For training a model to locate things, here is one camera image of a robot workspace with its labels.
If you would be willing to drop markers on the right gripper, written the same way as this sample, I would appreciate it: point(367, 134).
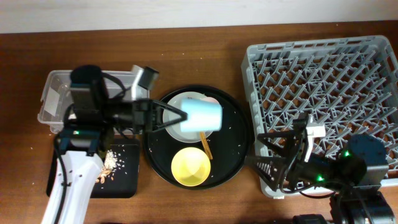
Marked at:
point(297, 162)

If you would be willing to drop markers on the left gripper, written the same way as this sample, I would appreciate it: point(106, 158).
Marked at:
point(144, 114)

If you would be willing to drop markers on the blue plastic cup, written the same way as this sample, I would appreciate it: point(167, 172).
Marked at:
point(201, 116)

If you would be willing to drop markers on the pink plastic cup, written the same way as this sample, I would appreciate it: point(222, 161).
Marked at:
point(210, 99)

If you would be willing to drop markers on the yellow bowl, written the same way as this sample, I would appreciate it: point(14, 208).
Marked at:
point(190, 166)

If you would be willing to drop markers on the food scraps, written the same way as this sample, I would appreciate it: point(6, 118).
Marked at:
point(113, 163)

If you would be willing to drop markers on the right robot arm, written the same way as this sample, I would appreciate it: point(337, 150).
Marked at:
point(353, 178)

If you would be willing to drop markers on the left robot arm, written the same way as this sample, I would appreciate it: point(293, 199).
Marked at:
point(98, 110)

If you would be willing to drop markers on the grey dishwasher rack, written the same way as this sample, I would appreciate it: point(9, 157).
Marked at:
point(348, 84)

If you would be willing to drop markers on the round black serving tray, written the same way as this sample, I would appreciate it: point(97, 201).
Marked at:
point(228, 146)

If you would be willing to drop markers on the black rectangular tray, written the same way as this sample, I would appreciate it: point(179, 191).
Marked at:
point(122, 181)

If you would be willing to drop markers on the clear plastic bin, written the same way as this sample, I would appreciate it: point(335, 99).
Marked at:
point(60, 81)

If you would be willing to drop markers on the white label sticker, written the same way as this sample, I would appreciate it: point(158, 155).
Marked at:
point(51, 102)

